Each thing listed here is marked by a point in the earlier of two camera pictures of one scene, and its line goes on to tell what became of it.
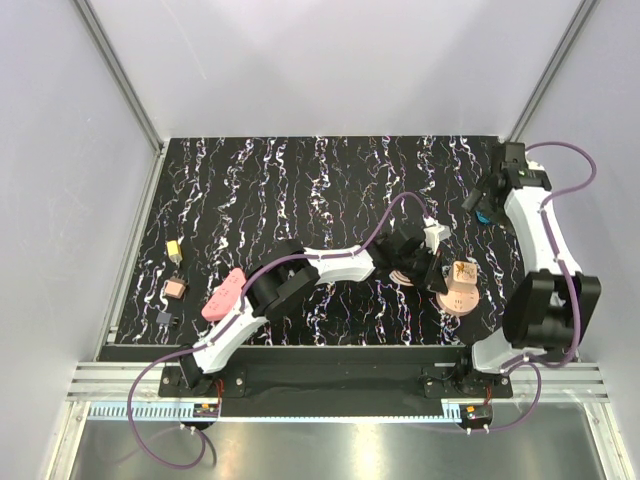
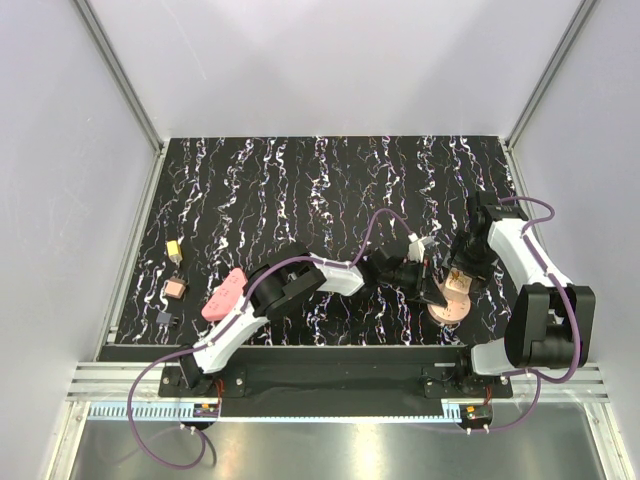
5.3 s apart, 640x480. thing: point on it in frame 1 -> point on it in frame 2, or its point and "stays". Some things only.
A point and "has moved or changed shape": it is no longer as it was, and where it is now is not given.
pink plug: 174,287 stays
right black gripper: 474,201 -> 482,271
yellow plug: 174,251 stays
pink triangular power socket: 227,295 stays
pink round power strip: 458,302 has moved or changed shape
